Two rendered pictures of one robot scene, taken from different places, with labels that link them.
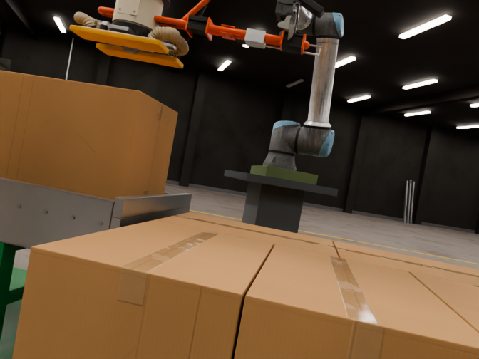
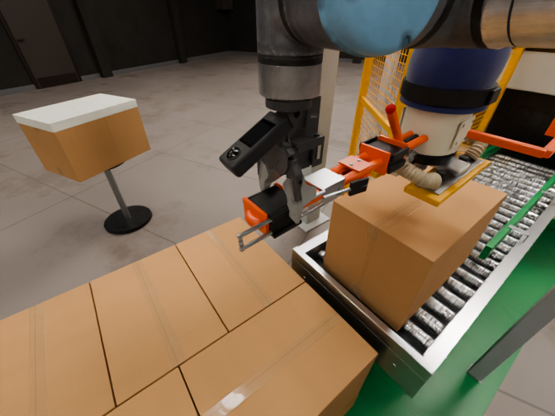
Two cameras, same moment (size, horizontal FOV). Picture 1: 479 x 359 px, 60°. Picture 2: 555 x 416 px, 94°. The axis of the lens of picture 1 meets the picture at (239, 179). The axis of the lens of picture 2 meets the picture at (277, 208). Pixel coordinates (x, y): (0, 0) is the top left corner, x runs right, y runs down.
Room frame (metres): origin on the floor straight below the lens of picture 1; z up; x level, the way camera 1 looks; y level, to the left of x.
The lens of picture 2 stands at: (1.76, -0.39, 1.54)
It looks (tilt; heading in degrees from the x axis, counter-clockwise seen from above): 37 degrees down; 133
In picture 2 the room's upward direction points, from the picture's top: straight up
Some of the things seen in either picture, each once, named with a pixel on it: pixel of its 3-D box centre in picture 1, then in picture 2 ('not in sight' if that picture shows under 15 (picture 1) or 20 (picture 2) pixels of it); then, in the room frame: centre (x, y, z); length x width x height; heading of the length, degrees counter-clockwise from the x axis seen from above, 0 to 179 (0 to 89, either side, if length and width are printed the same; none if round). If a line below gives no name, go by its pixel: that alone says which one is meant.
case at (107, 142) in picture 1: (80, 142); (407, 234); (1.59, 0.63, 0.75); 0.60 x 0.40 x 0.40; 81
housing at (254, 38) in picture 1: (256, 38); (322, 186); (1.50, 0.03, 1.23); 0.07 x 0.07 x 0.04; 82
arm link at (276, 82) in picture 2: not in sight; (287, 80); (1.48, -0.08, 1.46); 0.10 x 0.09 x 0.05; 170
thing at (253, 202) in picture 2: (292, 42); (272, 208); (1.47, -0.10, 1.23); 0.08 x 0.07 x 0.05; 82
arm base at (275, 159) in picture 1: (280, 161); not in sight; (2.32, -0.21, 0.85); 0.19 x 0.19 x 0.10
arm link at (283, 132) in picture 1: (286, 137); not in sight; (2.32, -0.22, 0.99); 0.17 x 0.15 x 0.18; 70
